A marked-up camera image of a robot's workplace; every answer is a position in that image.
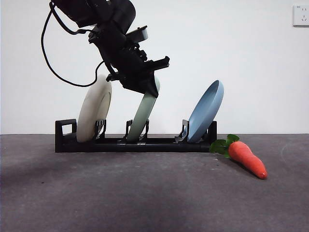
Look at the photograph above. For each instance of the orange carrot with green leaves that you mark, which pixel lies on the orange carrot with green leaves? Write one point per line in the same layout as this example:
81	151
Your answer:
246	157

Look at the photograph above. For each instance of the blue plate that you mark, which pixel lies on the blue plate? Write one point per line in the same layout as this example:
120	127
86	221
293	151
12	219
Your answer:
205	113

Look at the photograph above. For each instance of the cream plate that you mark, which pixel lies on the cream plate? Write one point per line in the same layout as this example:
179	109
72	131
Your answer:
94	113

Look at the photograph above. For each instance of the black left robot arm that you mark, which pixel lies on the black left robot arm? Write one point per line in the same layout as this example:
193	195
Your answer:
101	12

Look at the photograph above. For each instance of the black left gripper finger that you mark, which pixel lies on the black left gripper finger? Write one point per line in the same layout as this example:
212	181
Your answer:
144	83

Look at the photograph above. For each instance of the black plate rack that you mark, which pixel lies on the black plate rack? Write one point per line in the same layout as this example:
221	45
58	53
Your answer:
65	145

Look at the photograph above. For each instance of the white wall socket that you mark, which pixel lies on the white wall socket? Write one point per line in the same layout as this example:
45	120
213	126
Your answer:
301	15

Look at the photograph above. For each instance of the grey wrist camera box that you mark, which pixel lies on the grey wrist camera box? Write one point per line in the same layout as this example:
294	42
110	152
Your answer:
140	35

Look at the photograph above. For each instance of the green plate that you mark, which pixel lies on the green plate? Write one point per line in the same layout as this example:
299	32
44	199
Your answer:
142	113

